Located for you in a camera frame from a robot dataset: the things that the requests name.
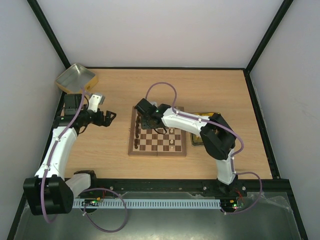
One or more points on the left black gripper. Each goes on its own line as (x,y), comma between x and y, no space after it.
(107,122)

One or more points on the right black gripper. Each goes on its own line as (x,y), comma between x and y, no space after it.
(147,122)

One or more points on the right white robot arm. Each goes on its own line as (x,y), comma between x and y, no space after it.
(219,140)

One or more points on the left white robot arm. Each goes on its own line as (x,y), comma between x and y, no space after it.
(64,135)

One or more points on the wooden chess board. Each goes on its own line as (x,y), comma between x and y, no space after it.
(155,142)

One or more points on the empty silver tin lid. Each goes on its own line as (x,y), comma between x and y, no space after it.
(76,79)

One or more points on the gold green tin box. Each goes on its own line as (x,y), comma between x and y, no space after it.
(197,141)

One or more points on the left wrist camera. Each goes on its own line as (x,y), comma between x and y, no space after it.
(95,100)

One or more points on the white slotted cable duct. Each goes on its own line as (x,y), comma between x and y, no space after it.
(202,204)

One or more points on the black aluminium frame rail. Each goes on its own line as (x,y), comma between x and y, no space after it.
(160,185)

